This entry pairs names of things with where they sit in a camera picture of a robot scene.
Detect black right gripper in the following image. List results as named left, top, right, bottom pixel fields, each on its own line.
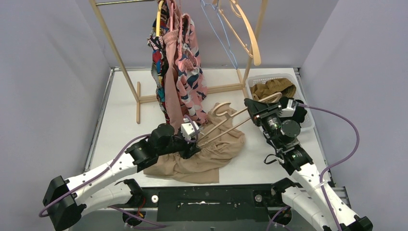
left=244, top=99, right=284, bottom=149

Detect blue hanger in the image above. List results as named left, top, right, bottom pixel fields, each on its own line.
left=200, top=0, right=238, bottom=70

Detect brown shorts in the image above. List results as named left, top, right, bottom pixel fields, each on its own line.
left=250, top=78, right=296, bottom=100

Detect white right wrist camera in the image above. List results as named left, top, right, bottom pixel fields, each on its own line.
left=279, top=98, right=298, bottom=117

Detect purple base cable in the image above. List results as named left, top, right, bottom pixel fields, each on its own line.
left=266, top=205, right=292, bottom=231
left=108, top=205, right=168, bottom=230

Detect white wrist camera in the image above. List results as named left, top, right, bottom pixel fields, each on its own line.
left=180, top=122, right=199, bottom=140
left=279, top=98, right=298, bottom=117

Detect black shorts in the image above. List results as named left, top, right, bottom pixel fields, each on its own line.
left=279, top=97, right=307, bottom=124

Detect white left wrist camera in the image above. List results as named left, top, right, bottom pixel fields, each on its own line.
left=180, top=122, right=199, bottom=140

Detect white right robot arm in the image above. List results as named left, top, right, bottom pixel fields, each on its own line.
left=244, top=97, right=373, bottom=231

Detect yellow hanger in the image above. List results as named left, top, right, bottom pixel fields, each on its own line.
left=155, top=0, right=165, bottom=37

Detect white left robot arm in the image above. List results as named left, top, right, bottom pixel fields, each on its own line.
left=38, top=122, right=200, bottom=231

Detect white plastic basket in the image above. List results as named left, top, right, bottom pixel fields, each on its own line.
left=246, top=73, right=315, bottom=132

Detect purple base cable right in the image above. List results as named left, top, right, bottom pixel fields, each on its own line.
left=266, top=205, right=292, bottom=231

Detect comic print shorts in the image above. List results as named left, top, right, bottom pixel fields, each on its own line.
left=147, top=1, right=169, bottom=123

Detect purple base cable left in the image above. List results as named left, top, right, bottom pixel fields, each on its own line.
left=108, top=205, right=168, bottom=230

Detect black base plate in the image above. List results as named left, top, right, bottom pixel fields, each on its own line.
left=119, top=184, right=285, bottom=222

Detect beige shorts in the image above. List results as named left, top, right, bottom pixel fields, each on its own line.
left=143, top=103, right=245, bottom=184

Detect wooden clothes rack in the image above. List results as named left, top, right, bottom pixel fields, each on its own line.
left=89, top=0, right=269, bottom=124

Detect pink shark print shorts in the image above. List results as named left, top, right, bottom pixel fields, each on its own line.
left=175, top=13, right=208, bottom=125

